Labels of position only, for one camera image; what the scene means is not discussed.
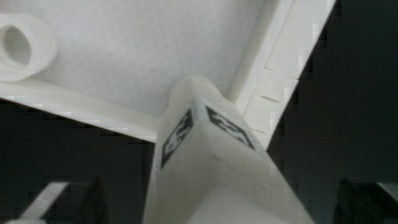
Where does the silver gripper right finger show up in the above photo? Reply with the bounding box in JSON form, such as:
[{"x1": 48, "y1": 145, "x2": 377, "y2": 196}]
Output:
[{"x1": 377, "y1": 182, "x2": 398, "y2": 204}]

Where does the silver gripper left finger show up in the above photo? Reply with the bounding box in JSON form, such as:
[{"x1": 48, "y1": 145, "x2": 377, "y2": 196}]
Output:
[{"x1": 11, "y1": 182, "x2": 70, "y2": 224}]

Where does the white desk top tray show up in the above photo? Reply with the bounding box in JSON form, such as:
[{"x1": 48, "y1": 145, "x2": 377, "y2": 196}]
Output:
[{"x1": 0, "y1": 0, "x2": 338, "y2": 141}]

